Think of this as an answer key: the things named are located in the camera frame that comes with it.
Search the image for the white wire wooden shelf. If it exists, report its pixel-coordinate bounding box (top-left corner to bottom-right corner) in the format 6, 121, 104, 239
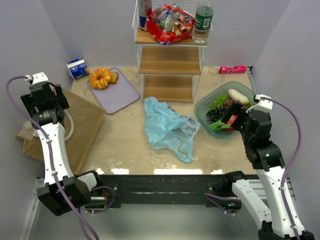
132, 1, 208, 103

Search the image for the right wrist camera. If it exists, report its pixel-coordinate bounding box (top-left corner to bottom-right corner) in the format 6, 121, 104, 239
246, 94, 273, 114

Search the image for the green label water bottle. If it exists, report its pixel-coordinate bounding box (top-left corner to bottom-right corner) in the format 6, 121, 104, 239
192, 5, 214, 44

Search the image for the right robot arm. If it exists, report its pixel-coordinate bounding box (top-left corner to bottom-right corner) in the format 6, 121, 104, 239
221, 101, 315, 240

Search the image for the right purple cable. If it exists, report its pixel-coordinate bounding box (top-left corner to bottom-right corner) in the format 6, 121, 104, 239
203, 97, 303, 240

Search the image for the pink box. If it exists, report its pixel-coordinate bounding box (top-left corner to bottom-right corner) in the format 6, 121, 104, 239
219, 65, 247, 74

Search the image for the glazed bundt cake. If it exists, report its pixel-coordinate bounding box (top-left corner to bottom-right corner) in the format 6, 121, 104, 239
89, 67, 112, 90

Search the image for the red candy bag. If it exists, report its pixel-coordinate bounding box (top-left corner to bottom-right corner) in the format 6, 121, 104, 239
146, 3, 195, 45

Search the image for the brown paper grocery bag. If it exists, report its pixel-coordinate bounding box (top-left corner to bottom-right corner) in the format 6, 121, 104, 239
15, 89, 106, 175

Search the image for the black base frame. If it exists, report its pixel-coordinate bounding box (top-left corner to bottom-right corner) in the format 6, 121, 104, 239
85, 173, 242, 213

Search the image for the red bull can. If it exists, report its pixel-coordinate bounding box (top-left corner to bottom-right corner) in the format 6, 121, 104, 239
137, 0, 152, 32

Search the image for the clear green food container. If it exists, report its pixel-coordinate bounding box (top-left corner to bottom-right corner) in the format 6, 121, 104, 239
194, 81, 254, 139

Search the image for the green grape bunch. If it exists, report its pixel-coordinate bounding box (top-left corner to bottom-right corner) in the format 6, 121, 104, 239
210, 94, 229, 109

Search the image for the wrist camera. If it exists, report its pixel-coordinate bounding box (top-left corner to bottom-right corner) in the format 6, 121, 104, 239
25, 72, 49, 85
246, 94, 273, 114

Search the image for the blue white milk carton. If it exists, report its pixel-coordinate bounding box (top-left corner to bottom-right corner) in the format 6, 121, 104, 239
66, 57, 90, 80

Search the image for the purple cable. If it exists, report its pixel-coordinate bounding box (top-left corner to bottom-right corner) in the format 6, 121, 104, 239
203, 97, 303, 240
5, 75, 116, 240

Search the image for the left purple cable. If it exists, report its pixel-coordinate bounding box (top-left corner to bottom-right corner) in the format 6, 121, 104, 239
5, 75, 116, 240

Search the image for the white radish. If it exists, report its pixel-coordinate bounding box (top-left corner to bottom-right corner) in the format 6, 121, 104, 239
228, 89, 249, 104

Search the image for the lavender cutting board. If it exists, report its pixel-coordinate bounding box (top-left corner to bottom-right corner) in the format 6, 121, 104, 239
86, 67, 140, 114

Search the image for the red grape bunch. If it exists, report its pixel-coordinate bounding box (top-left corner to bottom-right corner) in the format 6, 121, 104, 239
222, 99, 234, 108

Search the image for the light blue plastic bag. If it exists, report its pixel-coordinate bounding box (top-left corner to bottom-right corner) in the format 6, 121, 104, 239
143, 97, 201, 163

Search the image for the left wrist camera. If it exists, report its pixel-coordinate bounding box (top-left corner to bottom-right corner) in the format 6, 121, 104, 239
25, 72, 49, 85

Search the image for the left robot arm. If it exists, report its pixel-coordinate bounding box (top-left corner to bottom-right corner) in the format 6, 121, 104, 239
20, 80, 98, 216

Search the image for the black grape bunch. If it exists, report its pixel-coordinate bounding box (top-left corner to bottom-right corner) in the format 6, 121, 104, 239
206, 106, 228, 123

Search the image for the red dragon fruit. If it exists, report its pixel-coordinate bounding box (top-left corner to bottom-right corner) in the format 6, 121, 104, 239
209, 115, 237, 132

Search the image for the bread slice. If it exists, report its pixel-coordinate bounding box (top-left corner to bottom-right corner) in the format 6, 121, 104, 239
109, 71, 119, 85

